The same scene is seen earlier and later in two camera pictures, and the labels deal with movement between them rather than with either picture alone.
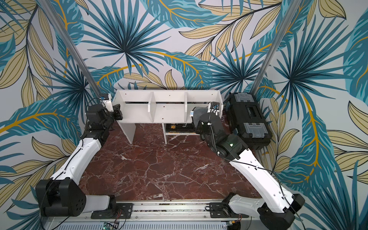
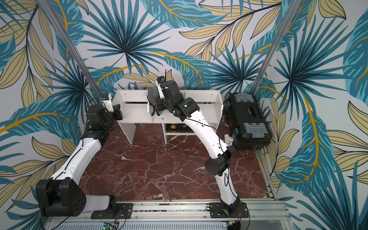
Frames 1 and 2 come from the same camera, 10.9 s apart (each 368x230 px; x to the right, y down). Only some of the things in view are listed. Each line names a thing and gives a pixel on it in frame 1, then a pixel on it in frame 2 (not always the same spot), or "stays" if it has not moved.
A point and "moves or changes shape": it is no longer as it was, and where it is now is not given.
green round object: [198, 111] moves or changes shape
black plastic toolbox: [246, 117] stays
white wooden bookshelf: [161, 106] stays
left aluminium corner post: [63, 34] stays
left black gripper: [117, 110] stays
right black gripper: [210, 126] -> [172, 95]
